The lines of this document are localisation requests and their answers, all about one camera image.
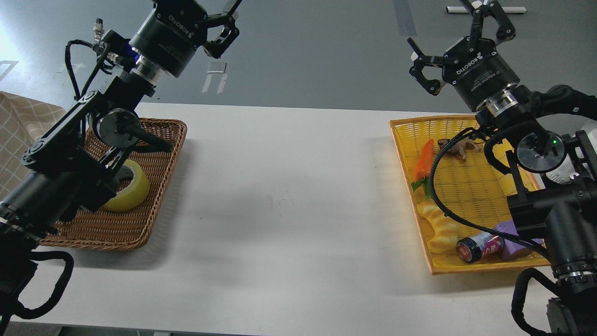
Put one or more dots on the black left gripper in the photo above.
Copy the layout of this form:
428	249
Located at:
169	37

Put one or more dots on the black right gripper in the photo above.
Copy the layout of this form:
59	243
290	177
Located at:
482	72

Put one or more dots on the yellow tape roll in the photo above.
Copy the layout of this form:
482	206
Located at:
134	193

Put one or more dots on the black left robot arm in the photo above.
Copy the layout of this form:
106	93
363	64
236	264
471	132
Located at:
76	163

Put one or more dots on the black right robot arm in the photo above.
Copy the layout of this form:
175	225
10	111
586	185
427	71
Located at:
554	208

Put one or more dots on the white metal stand base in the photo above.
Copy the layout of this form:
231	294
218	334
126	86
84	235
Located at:
469	6

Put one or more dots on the brown toy animal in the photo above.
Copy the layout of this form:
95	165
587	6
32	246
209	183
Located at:
459	150

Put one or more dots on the black shoe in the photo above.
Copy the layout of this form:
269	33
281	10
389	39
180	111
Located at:
565	100

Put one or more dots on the orange toy carrot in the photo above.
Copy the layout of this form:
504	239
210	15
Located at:
422	172

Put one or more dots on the yellow plastic basket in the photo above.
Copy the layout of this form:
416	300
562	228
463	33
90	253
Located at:
472	189

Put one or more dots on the yellow toy croissant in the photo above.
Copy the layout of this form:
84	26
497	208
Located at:
445	228

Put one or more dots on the red and black can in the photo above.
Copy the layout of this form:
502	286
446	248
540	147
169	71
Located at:
475	248

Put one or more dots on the purple foam block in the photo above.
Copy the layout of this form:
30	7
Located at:
511	250

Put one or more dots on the beige checkered cloth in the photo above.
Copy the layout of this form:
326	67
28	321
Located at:
22	122

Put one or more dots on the brown wicker basket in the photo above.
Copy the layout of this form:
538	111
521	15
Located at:
122	231

